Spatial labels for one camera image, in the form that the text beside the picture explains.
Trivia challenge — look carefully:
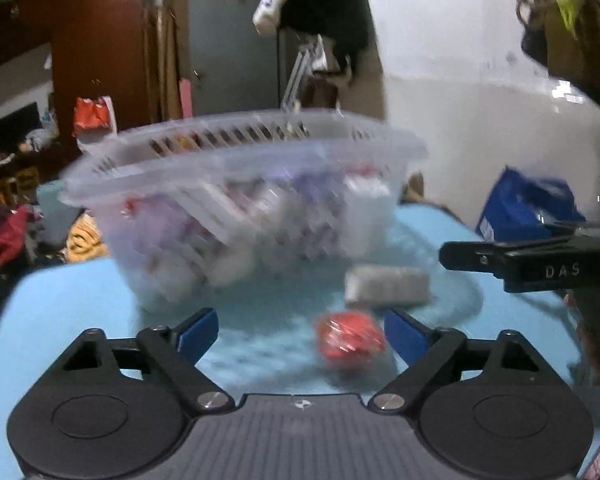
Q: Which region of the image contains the red round package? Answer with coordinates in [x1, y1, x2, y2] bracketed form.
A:
[315, 310, 387, 368]

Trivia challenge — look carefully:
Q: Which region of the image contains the blue plastic bag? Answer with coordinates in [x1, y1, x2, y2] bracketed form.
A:
[476, 167, 585, 242]

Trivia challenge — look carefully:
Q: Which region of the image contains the grey rectangular packet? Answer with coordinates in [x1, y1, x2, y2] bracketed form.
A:
[344, 264, 430, 308]

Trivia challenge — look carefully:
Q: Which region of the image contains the light blue table cloth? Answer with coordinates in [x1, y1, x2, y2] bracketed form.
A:
[0, 205, 600, 479]

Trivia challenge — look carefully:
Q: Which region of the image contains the yellow orange cloth pile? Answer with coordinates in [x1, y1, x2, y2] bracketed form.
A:
[64, 212, 109, 263]

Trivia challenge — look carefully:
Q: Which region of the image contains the translucent plastic basket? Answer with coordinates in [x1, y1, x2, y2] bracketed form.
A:
[60, 109, 427, 312]

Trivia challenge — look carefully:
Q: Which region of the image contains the red clothing pile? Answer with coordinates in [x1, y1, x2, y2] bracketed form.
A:
[0, 206, 30, 269]

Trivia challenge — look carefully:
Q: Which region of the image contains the red white plastic bag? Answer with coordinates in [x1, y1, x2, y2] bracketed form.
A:
[72, 96, 118, 138]

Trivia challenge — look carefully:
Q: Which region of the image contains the grey metal door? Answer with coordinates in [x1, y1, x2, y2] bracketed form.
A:
[187, 0, 279, 116]

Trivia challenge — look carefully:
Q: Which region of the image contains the dark red wooden wardrobe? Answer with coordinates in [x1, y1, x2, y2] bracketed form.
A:
[0, 0, 152, 160]

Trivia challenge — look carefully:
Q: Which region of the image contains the black hanging garment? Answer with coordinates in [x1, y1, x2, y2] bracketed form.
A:
[279, 0, 372, 77]

